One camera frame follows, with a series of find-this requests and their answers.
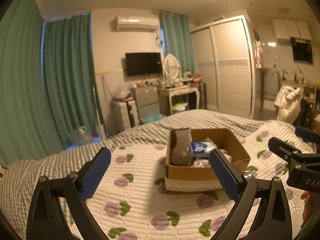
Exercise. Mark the cream dressing table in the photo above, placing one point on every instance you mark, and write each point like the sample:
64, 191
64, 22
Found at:
177, 91

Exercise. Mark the white floral quilt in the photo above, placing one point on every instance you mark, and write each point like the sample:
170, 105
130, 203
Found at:
140, 195

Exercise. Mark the black range hood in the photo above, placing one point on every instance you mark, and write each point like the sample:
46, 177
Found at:
302, 51

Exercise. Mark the white wall cabinets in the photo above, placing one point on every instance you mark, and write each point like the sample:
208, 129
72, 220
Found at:
291, 28

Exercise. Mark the dark chair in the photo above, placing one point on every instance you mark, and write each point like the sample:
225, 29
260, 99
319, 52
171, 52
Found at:
303, 115

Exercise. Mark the clear water jug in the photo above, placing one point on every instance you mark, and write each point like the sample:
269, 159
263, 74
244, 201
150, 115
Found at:
81, 137

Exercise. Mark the pink hanging garment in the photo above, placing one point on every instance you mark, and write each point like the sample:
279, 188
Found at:
257, 53

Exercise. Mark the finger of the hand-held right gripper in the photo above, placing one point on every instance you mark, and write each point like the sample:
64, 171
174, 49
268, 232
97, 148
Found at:
281, 146
306, 133

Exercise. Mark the brown cardboard box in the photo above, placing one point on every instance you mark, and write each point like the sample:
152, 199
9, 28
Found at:
192, 176

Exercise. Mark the blue plastic bag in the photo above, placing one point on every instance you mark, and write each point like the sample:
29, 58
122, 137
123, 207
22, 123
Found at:
153, 118

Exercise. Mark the clear plastic bag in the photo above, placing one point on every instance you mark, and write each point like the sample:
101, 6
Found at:
125, 91

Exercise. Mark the black wall television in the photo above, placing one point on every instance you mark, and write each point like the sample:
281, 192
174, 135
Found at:
143, 64

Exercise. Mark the small blue tissue packet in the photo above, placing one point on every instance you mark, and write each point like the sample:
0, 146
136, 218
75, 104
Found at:
198, 147

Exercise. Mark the floral tissue pack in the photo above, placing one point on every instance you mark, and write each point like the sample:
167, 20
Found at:
181, 147

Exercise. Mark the grey mini fridge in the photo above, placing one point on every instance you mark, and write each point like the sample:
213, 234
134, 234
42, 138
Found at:
146, 102

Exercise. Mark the grey washing machine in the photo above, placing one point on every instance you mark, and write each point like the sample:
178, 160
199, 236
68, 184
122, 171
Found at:
271, 83

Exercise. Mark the person's right hand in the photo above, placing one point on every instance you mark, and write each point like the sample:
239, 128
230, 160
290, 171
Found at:
307, 207

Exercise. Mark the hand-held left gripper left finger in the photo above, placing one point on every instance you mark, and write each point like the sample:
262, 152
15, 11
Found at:
96, 173

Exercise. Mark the white fluffy jacket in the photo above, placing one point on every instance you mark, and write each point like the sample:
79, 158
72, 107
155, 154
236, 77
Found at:
287, 103

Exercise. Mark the white cloth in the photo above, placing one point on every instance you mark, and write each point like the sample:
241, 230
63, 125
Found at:
212, 145

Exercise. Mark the grey suitcase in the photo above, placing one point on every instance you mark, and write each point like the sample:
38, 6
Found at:
125, 115

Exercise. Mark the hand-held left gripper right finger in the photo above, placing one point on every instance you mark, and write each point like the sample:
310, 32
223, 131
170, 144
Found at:
225, 176

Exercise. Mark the white oval mirror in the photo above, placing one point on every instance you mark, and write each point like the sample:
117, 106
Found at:
171, 66

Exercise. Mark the white air conditioner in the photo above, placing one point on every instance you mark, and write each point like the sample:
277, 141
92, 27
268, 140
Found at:
137, 23

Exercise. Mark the white sliding wardrobe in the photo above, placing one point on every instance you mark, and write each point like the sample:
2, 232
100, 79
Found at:
232, 67

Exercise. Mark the wooden shelf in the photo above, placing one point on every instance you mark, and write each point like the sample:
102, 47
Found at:
308, 90

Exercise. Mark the teal curtain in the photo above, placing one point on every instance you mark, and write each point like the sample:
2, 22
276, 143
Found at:
177, 37
20, 92
70, 80

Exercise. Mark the dark striped suitcase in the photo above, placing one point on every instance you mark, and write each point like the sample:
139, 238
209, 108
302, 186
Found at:
202, 96

